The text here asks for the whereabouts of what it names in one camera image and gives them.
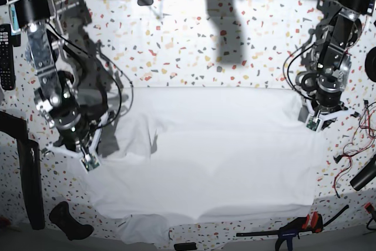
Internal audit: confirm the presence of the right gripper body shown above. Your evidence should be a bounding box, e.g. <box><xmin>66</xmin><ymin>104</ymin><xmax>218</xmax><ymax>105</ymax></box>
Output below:
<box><xmin>46</xmin><ymin>116</ymin><xmax>103</xmax><ymax>160</ymax></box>

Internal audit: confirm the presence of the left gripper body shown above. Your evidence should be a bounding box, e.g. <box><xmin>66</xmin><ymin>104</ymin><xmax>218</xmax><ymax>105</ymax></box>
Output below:
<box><xmin>304</xmin><ymin>88</ymin><xmax>360</xmax><ymax>130</ymax></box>

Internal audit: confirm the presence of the white T-shirt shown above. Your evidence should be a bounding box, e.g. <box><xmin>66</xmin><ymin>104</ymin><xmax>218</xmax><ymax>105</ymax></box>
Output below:
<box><xmin>68</xmin><ymin>87</ymin><xmax>325</xmax><ymax>244</ymax></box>

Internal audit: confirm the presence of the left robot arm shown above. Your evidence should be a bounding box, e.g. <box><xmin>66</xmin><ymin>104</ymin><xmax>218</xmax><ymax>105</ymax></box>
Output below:
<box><xmin>294</xmin><ymin>0</ymin><xmax>375</xmax><ymax>132</ymax></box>

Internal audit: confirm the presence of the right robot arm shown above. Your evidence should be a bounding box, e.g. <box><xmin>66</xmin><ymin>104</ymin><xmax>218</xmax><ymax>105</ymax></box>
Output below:
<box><xmin>6</xmin><ymin>0</ymin><xmax>108</xmax><ymax>165</ymax></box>

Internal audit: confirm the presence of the black bar clamp left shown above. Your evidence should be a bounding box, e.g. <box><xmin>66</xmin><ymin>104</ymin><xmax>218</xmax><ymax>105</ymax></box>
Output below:
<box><xmin>1</xmin><ymin>112</ymin><xmax>45</xmax><ymax>230</ymax></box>

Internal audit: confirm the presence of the black round object right edge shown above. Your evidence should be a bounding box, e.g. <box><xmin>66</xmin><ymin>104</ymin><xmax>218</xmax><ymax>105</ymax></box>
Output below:
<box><xmin>365</xmin><ymin>47</ymin><xmax>376</xmax><ymax>82</ymax></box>

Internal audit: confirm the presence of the black cylinder right edge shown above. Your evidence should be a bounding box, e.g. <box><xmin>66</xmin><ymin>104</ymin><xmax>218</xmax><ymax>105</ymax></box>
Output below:
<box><xmin>350</xmin><ymin>155</ymin><xmax>375</xmax><ymax>191</ymax></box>

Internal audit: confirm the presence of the terrazzo pattern table cloth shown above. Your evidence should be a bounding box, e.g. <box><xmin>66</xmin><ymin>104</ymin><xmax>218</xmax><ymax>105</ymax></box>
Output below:
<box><xmin>1</xmin><ymin>0</ymin><xmax>375</xmax><ymax>250</ymax></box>

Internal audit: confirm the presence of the black TV remote control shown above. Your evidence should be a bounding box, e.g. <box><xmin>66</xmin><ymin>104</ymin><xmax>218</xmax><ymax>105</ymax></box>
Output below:
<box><xmin>0</xmin><ymin>24</ymin><xmax>15</xmax><ymax>91</ymax></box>

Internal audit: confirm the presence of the orange clip right edge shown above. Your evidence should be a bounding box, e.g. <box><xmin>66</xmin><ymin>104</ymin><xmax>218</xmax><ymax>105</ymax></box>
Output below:
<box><xmin>364</xmin><ymin>203</ymin><xmax>375</xmax><ymax>213</ymax></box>

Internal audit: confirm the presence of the black orange bar clamp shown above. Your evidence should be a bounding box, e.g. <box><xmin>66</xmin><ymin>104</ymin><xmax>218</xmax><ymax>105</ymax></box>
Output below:
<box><xmin>236</xmin><ymin>205</ymin><xmax>349</xmax><ymax>251</ymax></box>

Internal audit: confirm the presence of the teal highlighter marker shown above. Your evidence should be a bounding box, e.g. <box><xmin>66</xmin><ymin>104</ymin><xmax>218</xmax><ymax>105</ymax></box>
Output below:
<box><xmin>10</xmin><ymin>6</ymin><xmax>21</xmax><ymax>47</ymax></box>

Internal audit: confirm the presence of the small black box bottom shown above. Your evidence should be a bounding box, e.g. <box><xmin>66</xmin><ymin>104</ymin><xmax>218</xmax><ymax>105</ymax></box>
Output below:
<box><xmin>174</xmin><ymin>242</ymin><xmax>197</xmax><ymax>251</ymax></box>

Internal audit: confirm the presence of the red black wire bundle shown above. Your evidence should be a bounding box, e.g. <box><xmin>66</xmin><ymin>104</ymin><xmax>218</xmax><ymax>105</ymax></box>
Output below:
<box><xmin>333</xmin><ymin>99</ymin><xmax>376</xmax><ymax>199</ymax></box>

